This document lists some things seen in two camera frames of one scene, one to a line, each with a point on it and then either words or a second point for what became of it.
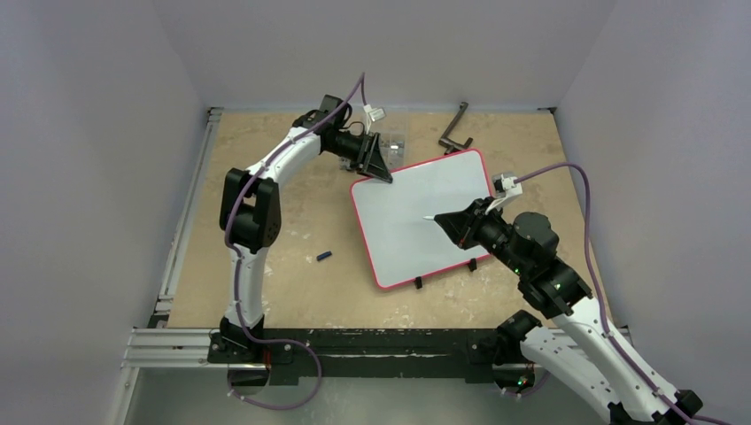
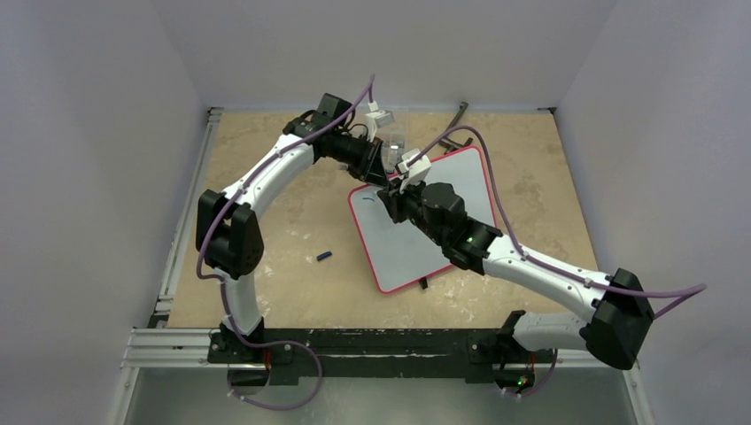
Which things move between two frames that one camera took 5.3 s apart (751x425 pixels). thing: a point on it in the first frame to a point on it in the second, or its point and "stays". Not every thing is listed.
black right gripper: [474, 221] to [393, 204]
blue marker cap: [324, 255] stays
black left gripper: [371, 162] stays
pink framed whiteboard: [403, 240] stays
